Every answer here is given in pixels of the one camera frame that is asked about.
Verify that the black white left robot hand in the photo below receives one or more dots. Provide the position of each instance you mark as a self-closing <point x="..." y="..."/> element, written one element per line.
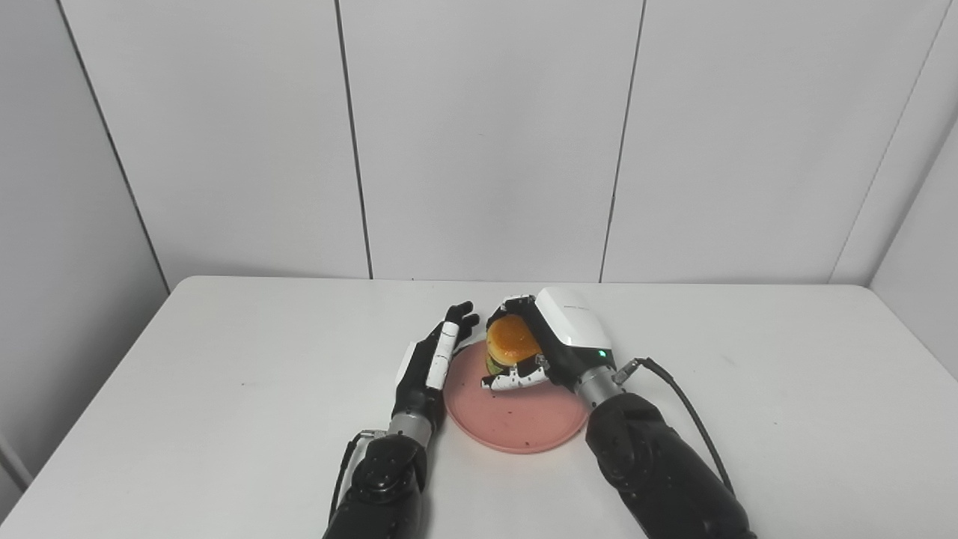
<point x="440" y="352"/>

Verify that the toy hamburger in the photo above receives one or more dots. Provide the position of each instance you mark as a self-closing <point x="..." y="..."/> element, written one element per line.
<point x="510" y="340"/>

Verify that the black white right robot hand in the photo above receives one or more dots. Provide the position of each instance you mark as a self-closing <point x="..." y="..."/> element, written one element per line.
<point x="572" y="322"/>

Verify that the pink round plate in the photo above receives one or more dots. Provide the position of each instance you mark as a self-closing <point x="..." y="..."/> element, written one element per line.
<point x="516" y="419"/>

